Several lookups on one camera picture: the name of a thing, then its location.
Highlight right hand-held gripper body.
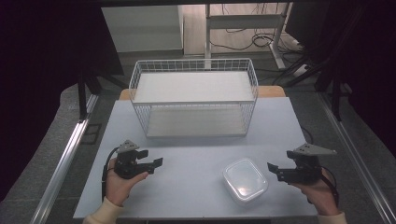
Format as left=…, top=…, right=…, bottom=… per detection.
left=276, top=143, right=338, bottom=185

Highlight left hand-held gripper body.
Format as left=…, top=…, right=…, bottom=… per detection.
left=113, top=139, right=157, bottom=180

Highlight clear plastic food container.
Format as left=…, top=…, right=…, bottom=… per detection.
left=221, top=157, right=269, bottom=206

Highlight white wire shelf rack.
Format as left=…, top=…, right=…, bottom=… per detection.
left=128, top=58, right=260, bottom=138

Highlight person's left hand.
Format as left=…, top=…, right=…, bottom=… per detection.
left=105, top=157, right=149, bottom=207

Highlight person's right hand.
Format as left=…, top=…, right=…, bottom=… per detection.
left=290, top=174, right=341, bottom=217

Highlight wooden table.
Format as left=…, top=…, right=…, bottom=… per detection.
left=119, top=85, right=287, bottom=102

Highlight white power strip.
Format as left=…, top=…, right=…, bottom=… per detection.
left=292, top=63, right=310, bottom=77

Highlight black tripod stand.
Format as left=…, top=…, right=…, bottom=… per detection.
left=77, top=66, right=129, bottom=120
left=272, top=3, right=368, bottom=122

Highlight black curtain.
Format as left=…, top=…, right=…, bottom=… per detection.
left=0, top=0, right=125, bottom=202
left=284, top=0, right=396, bottom=157

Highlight white cabinet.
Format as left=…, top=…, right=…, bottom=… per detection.
left=101, top=4, right=185, bottom=53

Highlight black cable by table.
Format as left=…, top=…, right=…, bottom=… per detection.
left=300, top=125, right=315, bottom=146

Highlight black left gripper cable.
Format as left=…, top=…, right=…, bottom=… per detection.
left=100, top=146, right=121, bottom=203

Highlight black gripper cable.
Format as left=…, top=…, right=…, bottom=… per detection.
left=100, top=146, right=121, bottom=203
left=319, top=165, right=340, bottom=207

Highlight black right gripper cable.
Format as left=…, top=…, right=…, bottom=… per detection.
left=319, top=165, right=340, bottom=207

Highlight black floor bracket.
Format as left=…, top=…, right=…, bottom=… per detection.
left=80, top=122, right=103, bottom=146

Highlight aluminium rail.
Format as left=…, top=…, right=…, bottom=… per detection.
left=317, top=92, right=396, bottom=224
left=29, top=93, right=100, bottom=224

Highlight black floor cables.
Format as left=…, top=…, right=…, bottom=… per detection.
left=208, top=3, right=307, bottom=54

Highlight white metal desk frame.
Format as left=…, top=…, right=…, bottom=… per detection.
left=204, top=2, right=294, bottom=70

